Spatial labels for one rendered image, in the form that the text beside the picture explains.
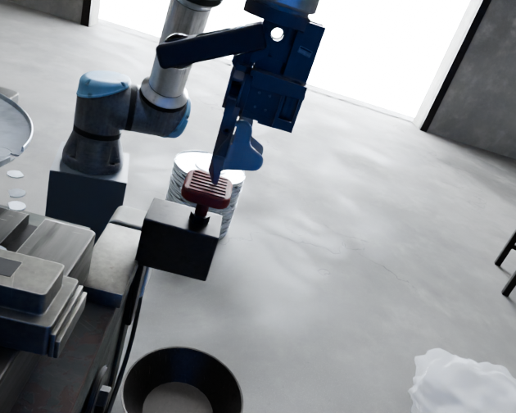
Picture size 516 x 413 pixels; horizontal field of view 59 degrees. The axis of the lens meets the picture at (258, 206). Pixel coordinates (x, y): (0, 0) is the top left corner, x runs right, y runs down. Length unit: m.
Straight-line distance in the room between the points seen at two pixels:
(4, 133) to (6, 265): 0.19
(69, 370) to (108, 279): 0.12
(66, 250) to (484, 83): 5.21
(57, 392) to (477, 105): 5.30
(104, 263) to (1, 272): 0.22
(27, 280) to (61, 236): 0.14
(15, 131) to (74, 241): 0.13
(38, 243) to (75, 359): 0.12
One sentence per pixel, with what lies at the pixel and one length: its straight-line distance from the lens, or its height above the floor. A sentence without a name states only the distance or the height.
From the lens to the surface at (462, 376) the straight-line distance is 1.52.
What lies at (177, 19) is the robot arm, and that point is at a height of 0.87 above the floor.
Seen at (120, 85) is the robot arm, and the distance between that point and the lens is 1.15.
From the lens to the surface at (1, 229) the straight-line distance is 0.53.
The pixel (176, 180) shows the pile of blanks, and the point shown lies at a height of 0.21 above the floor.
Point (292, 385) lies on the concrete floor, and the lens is 1.44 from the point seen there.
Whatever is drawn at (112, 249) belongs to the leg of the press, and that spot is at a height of 0.64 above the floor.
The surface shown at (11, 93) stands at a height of 0.78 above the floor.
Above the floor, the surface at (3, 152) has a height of 0.78.
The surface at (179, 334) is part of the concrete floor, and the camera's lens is 1.45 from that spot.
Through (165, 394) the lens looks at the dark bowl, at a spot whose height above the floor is 0.00.
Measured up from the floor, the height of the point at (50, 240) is 0.71.
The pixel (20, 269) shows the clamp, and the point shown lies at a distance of 0.40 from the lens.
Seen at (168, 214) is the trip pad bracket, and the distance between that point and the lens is 0.59.
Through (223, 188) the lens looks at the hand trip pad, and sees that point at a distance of 0.57.
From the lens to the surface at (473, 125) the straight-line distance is 5.60.
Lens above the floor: 1.01
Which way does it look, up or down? 26 degrees down
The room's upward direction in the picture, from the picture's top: 19 degrees clockwise
